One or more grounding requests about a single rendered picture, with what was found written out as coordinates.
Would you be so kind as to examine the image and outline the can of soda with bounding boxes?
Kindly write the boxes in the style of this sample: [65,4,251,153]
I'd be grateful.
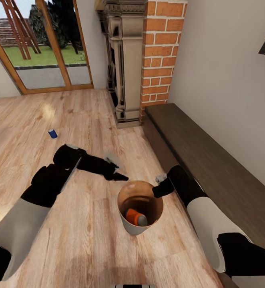
[124,208,138,219]
[48,128,58,139]
[124,212,148,226]

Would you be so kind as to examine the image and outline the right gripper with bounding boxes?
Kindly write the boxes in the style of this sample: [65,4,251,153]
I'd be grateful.
[152,181,174,198]

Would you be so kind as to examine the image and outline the trash can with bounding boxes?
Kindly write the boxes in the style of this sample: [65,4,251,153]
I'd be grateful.
[117,180,164,236]

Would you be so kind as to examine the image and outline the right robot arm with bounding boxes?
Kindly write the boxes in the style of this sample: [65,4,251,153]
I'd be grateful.
[152,165,265,288]

